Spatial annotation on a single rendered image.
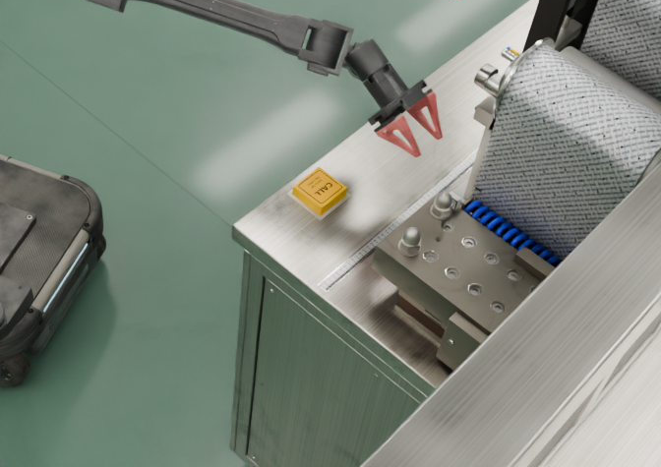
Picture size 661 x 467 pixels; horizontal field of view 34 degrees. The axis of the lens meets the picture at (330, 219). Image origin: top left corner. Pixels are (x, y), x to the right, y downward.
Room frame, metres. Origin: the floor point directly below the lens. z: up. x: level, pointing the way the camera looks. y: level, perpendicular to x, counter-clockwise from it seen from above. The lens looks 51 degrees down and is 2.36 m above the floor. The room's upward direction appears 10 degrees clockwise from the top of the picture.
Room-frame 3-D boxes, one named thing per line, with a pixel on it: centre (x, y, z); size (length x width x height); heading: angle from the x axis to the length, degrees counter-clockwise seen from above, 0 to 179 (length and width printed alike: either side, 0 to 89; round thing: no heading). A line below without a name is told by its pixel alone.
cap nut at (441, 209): (1.14, -0.18, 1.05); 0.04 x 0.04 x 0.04
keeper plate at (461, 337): (0.92, -0.25, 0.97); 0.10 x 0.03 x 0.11; 56
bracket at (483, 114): (1.30, -0.24, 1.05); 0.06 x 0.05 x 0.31; 56
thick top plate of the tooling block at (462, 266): (1.01, -0.29, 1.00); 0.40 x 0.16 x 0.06; 56
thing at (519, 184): (1.13, -0.32, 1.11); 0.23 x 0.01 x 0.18; 56
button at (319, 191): (1.25, 0.03, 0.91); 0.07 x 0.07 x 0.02; 56
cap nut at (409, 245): (1.06, -0.13, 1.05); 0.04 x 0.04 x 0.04
